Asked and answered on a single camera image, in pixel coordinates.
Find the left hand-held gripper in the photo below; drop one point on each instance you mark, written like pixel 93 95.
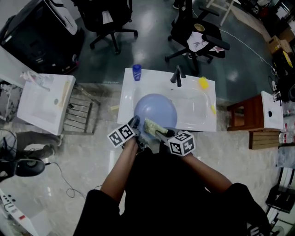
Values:
pixel 121 136

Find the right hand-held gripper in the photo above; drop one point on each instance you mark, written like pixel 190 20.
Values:
pixel 182 144

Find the green yellow sponge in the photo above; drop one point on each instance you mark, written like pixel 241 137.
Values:
pixel 153 126

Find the large blue plate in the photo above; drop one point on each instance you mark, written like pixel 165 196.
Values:
pixel 156 110

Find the person's left forearm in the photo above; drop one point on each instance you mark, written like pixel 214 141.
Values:
pixel 119 172

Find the person's right forearm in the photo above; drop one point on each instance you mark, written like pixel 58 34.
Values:
pixel 207 172

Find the yellow dish brush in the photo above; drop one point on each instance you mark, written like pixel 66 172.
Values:
pixel 204 83

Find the white sink on dark stand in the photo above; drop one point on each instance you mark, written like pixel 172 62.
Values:
pixel 196 110

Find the blue bottle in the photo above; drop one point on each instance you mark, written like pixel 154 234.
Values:
pixel 137 73

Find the metal rack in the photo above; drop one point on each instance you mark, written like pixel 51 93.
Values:
pixel 80 113

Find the black faucet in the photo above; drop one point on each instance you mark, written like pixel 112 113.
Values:
pixel 177 77

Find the person's black clothing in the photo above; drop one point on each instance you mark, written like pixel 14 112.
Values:
pixel 166 196

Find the wooden cabinet with white sink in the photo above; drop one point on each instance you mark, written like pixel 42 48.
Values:
pixel 249 113

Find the white rectangular sink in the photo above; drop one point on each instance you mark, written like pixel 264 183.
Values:
pixel 41 106

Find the wooden slat pallet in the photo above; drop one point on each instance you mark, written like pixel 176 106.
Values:
pixel 263 139

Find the white printed paper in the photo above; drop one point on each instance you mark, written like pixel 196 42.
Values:
pixel 197 41

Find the black office chair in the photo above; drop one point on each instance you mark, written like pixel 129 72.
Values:
pixel 207 39
pixel 108 18

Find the gold bowl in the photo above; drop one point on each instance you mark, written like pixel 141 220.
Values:
pixel 199 27

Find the clear water jug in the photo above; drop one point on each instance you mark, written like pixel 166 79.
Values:
pixel 287 137

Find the large black machine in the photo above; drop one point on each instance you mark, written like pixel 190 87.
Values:
pixel 34 41

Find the black shelf unit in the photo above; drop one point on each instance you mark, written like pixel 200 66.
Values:
pixel 281 198

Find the cardboard box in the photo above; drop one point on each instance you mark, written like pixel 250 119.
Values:
pixel 275 45

